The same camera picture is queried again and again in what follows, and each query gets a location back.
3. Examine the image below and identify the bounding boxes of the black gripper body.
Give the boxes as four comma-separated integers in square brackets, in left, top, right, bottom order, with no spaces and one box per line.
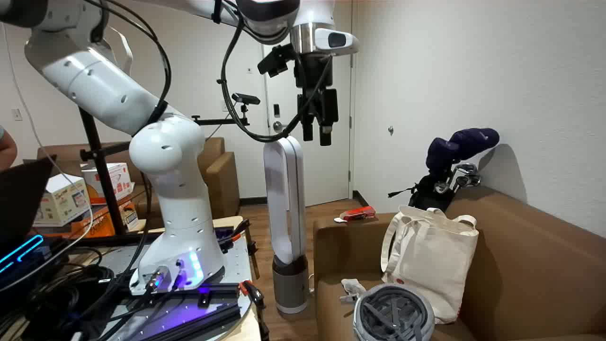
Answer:
[291,54,340,130]

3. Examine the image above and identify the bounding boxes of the person's forearm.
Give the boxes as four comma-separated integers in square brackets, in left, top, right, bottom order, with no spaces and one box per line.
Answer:
[0,126,18,173]

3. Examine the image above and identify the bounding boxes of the white box with red print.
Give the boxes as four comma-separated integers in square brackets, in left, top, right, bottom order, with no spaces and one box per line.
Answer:
[79,162,136,205]

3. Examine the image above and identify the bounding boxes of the brown leather couch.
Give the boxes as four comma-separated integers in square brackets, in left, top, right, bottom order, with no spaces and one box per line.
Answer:
[312,186,606,341]

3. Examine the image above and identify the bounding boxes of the white cardboard box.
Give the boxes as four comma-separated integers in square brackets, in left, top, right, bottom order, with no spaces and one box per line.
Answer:
[33,173,92,230]

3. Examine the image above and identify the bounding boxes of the white door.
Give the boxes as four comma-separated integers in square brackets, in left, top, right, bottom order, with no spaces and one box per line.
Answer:
[259,0,351,209]

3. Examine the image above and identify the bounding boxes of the black golf bag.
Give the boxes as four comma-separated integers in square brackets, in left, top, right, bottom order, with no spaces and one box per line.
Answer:
[406,173,458,215]

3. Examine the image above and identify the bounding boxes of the purple golf club cover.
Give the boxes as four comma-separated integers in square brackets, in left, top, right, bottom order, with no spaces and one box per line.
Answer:
[425,128,501,179]

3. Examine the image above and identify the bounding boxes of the silver golf club heads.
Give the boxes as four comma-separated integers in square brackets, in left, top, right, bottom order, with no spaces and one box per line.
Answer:
[444,162,482,196]

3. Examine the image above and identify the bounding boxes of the white bladeless tower fan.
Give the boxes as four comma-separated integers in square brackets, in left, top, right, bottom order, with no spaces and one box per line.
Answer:
[261,135,312,317]

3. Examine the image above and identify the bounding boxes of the white crumpled plastic item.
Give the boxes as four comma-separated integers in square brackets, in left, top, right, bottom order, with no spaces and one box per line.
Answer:
[338,277,369,308]

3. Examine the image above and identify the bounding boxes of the cream canvas tote bag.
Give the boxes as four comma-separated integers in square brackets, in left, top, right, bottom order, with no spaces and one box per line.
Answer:
[378,205,480,327]

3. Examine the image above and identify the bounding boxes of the black tripod stand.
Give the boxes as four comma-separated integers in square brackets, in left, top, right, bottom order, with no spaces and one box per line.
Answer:
[75,107,136,243]

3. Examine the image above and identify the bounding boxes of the black laptop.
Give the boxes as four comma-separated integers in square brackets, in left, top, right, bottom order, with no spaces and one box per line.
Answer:
[0,158,56,293]

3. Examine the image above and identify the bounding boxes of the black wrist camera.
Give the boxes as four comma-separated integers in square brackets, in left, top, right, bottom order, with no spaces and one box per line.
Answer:
[255,44,297,80]

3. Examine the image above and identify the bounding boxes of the black camera on mount arm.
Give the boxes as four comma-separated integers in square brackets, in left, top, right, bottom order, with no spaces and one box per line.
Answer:
[190,92,261,130]

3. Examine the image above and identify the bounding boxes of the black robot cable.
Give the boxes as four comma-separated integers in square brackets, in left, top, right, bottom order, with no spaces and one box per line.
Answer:
[215,0,334,147]

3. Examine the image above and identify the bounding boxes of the red-handled clamp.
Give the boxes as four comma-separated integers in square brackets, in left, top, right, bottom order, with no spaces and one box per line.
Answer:
[238,281,270,341]
[215,217,253,247]

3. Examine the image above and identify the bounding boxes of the black metal frame bar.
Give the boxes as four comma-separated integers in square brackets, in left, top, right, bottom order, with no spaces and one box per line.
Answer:
[101,283,253,341]

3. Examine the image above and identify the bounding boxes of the black cable bundle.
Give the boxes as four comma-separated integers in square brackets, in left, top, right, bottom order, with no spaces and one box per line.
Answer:
[0,253,134,341]

